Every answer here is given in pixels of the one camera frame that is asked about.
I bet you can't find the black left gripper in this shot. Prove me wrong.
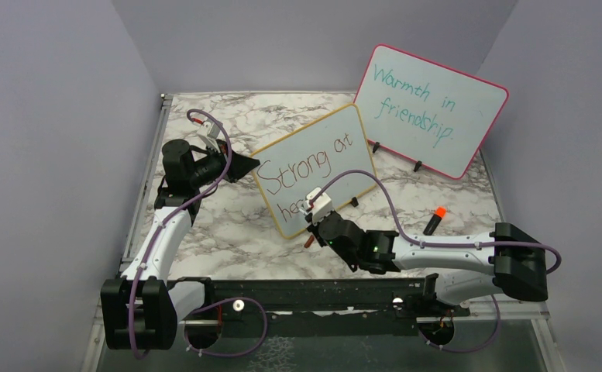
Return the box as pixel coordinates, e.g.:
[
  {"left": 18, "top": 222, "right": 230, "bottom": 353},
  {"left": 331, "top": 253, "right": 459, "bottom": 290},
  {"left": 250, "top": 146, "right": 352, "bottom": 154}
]
[{"left": 189, "top": 138, "right": 259, "bottom": 188}]

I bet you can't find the brown marker cap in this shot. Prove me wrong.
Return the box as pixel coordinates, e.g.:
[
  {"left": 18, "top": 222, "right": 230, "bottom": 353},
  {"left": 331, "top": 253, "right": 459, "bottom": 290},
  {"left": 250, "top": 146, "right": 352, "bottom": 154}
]
[{"left": 304, "top": 236, "right": 315, "bottom": 249}]

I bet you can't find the yellow framed whiteboard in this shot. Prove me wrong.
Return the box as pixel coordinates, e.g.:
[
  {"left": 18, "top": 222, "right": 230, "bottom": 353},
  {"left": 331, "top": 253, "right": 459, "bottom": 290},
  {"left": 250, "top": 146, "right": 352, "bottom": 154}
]
[{"left": 252, "top": 104, "right": 376, "bottom": 239}]

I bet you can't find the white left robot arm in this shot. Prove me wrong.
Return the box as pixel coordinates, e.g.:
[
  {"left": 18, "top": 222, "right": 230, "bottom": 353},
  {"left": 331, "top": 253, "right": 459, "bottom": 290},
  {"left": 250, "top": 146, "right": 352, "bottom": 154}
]
[{"left": 101, "top": 139, "right": 260, "bottom": 353}]

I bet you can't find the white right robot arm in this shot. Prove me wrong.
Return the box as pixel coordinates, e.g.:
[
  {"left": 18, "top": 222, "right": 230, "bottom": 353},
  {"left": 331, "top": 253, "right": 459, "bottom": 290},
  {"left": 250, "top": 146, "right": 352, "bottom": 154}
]
[{"left": 305, "top": 211, "right": 549, "bottom": 315}]

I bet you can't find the pink framed whiteboard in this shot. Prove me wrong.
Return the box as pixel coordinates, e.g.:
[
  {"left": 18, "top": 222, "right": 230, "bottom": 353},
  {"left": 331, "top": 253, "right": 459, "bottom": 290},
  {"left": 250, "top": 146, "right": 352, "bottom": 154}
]
[{"left": 353, "top": 44, "right": 510, "bottom": 180}]

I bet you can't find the black orange highlighter marker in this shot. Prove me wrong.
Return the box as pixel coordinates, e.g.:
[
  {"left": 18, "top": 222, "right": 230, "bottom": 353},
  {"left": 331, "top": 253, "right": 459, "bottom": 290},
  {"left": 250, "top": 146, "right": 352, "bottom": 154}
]
[{"left": 423, "top": 206, "right": 446, "bottom": 236}]

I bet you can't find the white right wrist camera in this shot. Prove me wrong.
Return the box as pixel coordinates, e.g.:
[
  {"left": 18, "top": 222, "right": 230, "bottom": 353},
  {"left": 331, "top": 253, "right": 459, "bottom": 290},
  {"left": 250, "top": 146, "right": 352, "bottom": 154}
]
[{"left": 301, "top": 187, "right": 335, "bottom": 225}]

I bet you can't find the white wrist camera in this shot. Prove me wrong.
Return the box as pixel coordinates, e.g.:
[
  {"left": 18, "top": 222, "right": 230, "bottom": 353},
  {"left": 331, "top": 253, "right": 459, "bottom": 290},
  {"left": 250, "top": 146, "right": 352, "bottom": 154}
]
[
  {"left": 196, "top": 121, "right": 221, "bottom": 152},
  {"left": 301, "top": 187, "right": 335, "bottom": 225}
]

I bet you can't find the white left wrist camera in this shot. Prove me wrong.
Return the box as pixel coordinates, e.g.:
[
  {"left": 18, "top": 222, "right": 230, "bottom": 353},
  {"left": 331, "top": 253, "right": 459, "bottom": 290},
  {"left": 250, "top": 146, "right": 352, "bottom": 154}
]
[{"left": 196, "top": 121, "right": 221, "bottom": 152}]

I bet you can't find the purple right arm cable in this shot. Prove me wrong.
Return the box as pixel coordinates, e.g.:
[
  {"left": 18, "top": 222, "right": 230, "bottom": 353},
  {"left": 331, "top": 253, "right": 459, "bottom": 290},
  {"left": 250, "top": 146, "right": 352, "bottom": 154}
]
[{"left": 308, "top": 170, "right": 562, "bottom": 355}]

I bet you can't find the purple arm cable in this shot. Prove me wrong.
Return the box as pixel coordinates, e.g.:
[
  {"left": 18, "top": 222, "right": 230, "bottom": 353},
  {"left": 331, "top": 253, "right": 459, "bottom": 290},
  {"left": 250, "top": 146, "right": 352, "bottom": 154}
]
[
  {"left": 308, "top": 170, "right": 562, "bottom": 355},
  {"left": 128, "top": 108, "right": 268, "bottom": 360}
]

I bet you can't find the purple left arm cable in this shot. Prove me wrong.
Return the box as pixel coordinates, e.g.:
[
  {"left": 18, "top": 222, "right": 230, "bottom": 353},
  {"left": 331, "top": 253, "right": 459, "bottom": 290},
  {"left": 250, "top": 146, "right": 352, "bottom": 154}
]
[{"left": 128, "top": 108, "right": 268, "bottom": 360}]

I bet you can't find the aluminium table frame rail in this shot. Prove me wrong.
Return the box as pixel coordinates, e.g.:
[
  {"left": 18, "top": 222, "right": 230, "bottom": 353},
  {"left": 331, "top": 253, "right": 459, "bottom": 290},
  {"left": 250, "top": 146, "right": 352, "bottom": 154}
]
[{"left": 80, "top": 93, "right": 174, "bottom": 371}]

